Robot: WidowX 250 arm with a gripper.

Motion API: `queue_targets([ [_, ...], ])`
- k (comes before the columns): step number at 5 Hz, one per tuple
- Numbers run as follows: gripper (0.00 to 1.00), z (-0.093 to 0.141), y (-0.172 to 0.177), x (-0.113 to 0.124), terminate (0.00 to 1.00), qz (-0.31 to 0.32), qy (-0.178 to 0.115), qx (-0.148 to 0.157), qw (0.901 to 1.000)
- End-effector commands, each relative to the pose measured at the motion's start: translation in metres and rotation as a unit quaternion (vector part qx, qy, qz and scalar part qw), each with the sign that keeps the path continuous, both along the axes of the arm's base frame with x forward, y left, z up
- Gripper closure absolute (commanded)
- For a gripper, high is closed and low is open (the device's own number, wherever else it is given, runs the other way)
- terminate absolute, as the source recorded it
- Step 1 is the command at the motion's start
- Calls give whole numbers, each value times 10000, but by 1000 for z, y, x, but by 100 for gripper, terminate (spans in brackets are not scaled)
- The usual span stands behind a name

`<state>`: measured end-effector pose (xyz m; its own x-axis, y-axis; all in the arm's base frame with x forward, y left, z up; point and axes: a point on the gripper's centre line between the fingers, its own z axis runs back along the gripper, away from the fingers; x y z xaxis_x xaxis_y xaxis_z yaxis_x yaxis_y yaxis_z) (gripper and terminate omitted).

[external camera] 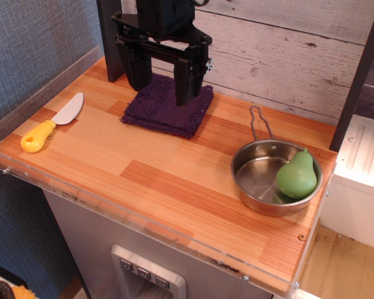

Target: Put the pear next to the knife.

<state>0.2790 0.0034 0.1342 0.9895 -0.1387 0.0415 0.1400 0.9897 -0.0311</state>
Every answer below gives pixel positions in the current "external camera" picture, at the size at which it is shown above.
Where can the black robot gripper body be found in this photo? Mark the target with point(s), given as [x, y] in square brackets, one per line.
[166, 31]

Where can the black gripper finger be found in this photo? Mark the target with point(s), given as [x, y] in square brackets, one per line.
[188, 81]
[136, 63]

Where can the green toy pear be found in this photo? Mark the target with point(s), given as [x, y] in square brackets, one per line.
[297, 178]

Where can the purple folded towel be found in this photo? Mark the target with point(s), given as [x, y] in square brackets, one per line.
[154, 107]

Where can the stainless steel pan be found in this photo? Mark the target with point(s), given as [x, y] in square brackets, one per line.
[255, 165]

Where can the clear acrylic edge guard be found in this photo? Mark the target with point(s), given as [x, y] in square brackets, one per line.
[188, 199]

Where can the grey toy fridge cabinet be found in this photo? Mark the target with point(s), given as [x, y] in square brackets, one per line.
[90, 237]

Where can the silver dispenser panel with buttons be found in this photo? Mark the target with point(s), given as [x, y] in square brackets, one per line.
[140, 277]

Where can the white toy sink unit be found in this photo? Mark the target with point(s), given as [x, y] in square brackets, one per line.
[348, 206]

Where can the orange object bottom left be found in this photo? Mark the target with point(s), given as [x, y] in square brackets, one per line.
[15, 292]

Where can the dark vertical post left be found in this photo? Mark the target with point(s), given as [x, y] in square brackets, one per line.
[106, 9]

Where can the dark vertical post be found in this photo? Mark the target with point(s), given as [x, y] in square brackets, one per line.
[106, 9]
[348, 110]

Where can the yellow handled toy knife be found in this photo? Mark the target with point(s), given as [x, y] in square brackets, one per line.
[34, 140]

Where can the dark vertical post right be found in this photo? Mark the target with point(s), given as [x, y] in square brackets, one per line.
[348, 110]

